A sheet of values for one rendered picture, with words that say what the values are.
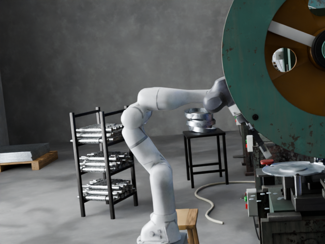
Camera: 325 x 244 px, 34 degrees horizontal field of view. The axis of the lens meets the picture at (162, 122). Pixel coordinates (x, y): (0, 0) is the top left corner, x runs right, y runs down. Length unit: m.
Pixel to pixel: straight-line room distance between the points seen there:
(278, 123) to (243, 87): 0.19
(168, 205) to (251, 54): 0.95
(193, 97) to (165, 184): 0.44
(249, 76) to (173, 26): 7.17
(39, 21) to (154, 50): 2.13
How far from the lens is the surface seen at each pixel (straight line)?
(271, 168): 2.58
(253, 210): 2.81
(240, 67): 2.01
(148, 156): 2.55
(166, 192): 2.57
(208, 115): 5.40
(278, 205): 2.46
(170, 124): 9.23
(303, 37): 2.05
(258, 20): 2.01
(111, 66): 9.33
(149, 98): 2.44
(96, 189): 4.83
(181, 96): 2.46
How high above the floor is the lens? 1.35
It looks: 7 degrees down
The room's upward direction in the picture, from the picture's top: 5 degrees counter-clockwise
